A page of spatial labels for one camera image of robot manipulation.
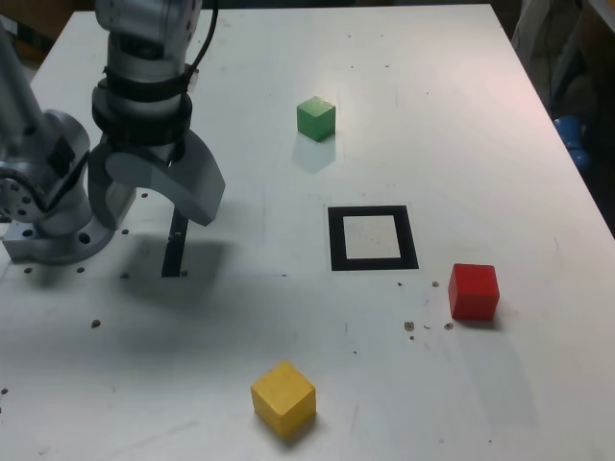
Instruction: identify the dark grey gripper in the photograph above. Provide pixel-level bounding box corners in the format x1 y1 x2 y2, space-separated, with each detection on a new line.
87 132 227 231

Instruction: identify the red cube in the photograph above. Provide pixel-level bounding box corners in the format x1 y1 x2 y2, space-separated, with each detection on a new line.
447 262 501 322

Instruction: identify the yellow cube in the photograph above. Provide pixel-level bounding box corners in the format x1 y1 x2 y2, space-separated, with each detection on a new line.
250 360 317 440

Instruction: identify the pale draped cloth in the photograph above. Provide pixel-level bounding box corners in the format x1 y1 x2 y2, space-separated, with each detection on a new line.
510 0 586 105

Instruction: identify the black tape strip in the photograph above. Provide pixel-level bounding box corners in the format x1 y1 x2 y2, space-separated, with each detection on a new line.
161 206 189 279

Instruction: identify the green cube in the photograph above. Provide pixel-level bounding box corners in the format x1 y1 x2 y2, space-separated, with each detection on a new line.
296 95 336 143

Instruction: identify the black tape square outline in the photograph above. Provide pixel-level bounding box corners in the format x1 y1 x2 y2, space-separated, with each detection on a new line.
327 205 420 273

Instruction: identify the blue cylindrical object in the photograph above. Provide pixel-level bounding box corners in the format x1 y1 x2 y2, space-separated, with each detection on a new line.
553 113 591 170

